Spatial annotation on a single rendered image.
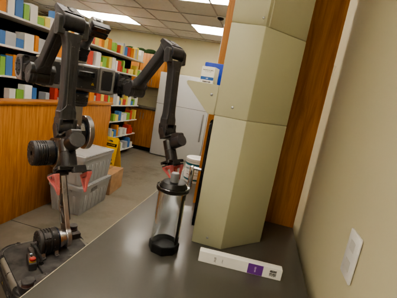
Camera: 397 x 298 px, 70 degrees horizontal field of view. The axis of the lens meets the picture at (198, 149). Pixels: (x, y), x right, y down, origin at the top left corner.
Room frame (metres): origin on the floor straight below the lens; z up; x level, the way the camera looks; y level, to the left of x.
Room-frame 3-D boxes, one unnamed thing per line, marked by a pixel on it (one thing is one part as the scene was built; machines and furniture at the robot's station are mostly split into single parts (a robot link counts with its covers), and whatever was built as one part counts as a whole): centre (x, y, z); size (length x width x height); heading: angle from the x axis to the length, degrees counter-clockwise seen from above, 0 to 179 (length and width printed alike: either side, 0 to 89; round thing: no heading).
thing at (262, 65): (1.10, -0.19, 1.33); 0.32 x 0.25 x 0.77; 169
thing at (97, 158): (3.08, 1.25, 0.49); 0.60 x 0.42 x 0.33; 169
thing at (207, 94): (1.14, -0.01, 1.46); 0.32 x 0.12 x 0.10; 169
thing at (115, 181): (3.69, 1.17, 0.14); 0.41 x 0.32 x 0.28; 175
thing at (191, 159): (1.71, 0.00, 1.02); 0.13 x 0.13 x 0.15
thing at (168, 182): (0.89, 0.06, 1.18); 0.09 x 0.09 x 0.07
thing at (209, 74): (1.06, 0.01, 1.54); 0.05 x 0.05 x 0.06; 71
